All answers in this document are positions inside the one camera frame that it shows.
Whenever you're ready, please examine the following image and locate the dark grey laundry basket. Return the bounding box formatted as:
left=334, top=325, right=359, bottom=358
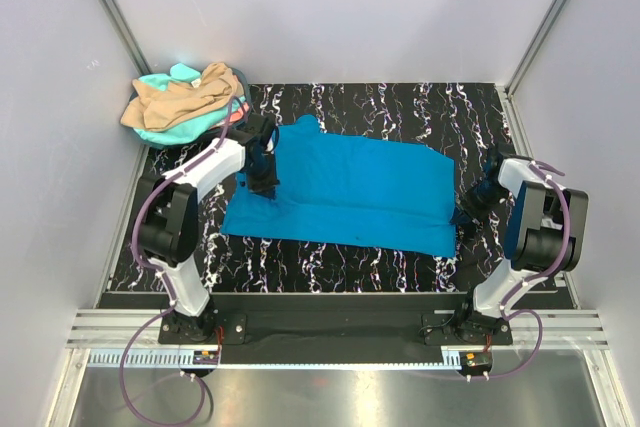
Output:
left=130, top=65, right=253, bottom=146

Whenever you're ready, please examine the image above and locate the beige t shirt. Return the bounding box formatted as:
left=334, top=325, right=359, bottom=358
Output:
left=120, top=62, right=245, bottom=132

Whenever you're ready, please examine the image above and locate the purple cable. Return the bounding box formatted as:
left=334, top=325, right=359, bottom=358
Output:
left=117, top=99, right=251, bottom=423
left=494, top=160, right=574, bottom=381

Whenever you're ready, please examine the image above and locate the left aluminium corner post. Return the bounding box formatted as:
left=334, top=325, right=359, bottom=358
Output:
left=98, top=0, right=151, bottom=75

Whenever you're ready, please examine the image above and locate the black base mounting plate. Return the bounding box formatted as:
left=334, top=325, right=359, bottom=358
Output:
left=158, top=291, right=512, bottom=348

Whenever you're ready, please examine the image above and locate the aluminium front frame rail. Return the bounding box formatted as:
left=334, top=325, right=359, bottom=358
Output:
left=68, top=309, right=609, bottom=350

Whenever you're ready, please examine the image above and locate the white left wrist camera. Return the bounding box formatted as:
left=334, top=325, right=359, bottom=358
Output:
left=265, top=127, right=280, bottom=153

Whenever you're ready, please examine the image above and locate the aluminium corner post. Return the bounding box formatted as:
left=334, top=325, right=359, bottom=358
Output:
left=98, top=0, right=151, bottom=75
left=504, top=0, right=570, bottom=97

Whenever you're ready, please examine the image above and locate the mint green t shirt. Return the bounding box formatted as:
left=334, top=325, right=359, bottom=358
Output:
left=132, top=62, right=249, bottom=147

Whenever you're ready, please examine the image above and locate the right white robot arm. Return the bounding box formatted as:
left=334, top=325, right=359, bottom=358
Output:
left=446, top=143, right=589, bottom=342

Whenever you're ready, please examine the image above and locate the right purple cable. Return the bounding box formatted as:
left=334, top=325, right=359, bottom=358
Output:
left=494, top=160, right=574, bottom=381

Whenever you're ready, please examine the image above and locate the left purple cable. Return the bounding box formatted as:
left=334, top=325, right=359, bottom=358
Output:
left=117, top=99, right=251, bottom=423

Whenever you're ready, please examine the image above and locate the right aluminium corner post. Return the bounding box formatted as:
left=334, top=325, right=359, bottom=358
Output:
left=504, top=0, right=570, bottom=97

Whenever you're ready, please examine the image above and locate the blue t shirt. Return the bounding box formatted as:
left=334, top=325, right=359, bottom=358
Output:
left=221, top=115, right=456, bottom=258

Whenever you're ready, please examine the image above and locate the coral pink t shirt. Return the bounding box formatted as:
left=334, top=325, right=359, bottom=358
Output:
left=230, top=102, right=251, bottom=125

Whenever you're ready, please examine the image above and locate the left slotted cable duct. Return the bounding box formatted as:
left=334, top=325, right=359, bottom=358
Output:
left=88, top=348, right=220, bottom=369

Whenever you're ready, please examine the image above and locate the slotted cable duct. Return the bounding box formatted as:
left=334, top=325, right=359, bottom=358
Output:
left=88, top=348, right=220, bottom=369
left=441, top=346, right=493, bottom=369

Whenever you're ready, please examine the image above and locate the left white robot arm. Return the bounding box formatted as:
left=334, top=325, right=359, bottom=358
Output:
left=131, top=113, right=279, bottom=341

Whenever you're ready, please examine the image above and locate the right slotted cable duct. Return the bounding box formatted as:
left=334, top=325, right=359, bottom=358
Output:
left=441, top=346, right=493, bottom=369

